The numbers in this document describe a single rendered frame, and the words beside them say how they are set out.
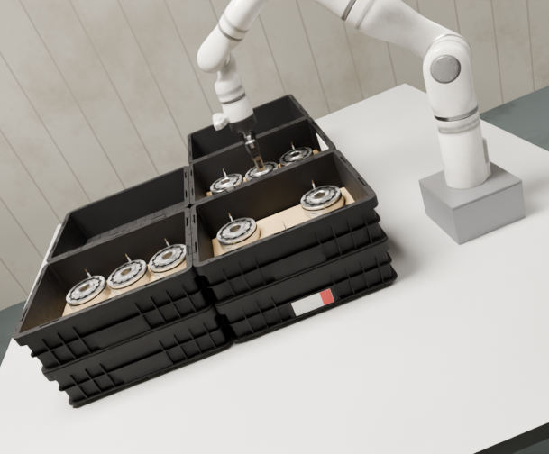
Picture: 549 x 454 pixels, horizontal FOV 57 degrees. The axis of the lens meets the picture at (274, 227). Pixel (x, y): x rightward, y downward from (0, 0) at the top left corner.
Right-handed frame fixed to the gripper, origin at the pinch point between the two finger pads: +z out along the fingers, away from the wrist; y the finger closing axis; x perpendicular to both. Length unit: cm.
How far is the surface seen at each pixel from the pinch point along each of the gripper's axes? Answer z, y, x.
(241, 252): -2.0, -47.2, 9.9
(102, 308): -2, -47, 40
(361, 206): -1.4, -47.1, -16.1
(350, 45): 18, 160, -73
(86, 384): 15, -46, 54
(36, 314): 0, -37, 59
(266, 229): 7.4, -25.1, 4.4
